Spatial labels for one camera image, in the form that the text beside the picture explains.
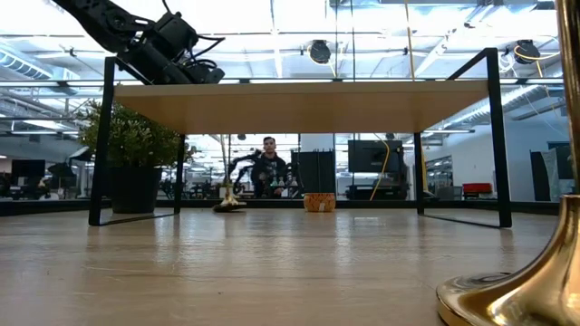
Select black cabinet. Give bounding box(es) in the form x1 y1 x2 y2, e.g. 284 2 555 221
291 150 337 197

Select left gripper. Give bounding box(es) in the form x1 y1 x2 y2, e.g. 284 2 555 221
179 58 227 86

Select black aluminium rig frame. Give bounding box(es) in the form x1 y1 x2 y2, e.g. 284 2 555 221
0 197 563 217

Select short gold candlestick holder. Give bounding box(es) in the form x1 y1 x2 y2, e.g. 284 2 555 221
435 0 580 326

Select tall gold candlestick holder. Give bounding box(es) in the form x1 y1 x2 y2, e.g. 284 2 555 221
211 133 248 214

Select black ceiling cable reel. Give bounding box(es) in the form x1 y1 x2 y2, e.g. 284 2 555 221
514 39 541 65
307 39 333 65

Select black wall screen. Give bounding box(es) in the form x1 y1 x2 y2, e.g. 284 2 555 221
347 139 404 174

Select yellow background cable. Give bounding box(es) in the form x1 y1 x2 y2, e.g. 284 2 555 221
369 134 392 201

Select person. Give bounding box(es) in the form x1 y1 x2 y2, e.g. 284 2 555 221
250 136 289 199

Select red box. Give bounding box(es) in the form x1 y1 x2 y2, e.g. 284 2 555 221
461 182 494 196

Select orange patterned candle tin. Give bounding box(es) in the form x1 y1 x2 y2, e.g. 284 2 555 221
303 192 337 214

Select green potted plant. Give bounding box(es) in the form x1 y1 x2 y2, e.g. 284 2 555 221
76 99 196 215

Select wooden riser shelf black legs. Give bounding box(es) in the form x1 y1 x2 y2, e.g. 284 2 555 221
88 47 513 229

